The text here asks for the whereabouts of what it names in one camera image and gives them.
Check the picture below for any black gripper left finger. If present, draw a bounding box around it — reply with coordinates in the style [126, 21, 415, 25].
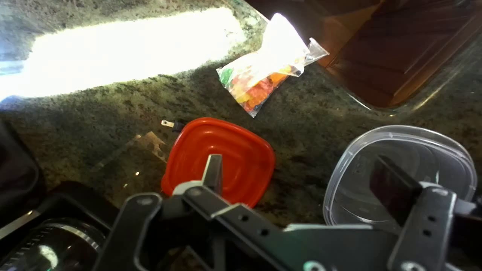
[93, 152, 303, 271]

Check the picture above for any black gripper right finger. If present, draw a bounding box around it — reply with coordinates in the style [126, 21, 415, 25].
[368, 155, 477, 271]

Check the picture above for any red plastic container lid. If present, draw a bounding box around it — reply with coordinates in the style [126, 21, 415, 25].
[160, 117, 278, 209]

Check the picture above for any clear bag of candies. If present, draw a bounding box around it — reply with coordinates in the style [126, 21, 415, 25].
[216, 12, 331, 119]

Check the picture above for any clear plastic food container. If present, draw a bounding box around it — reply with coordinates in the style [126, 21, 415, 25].
[322, 123, 480, 235]

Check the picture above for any wooden lower cabinet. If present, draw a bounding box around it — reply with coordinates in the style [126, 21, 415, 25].
[246, 0, 482, 111]

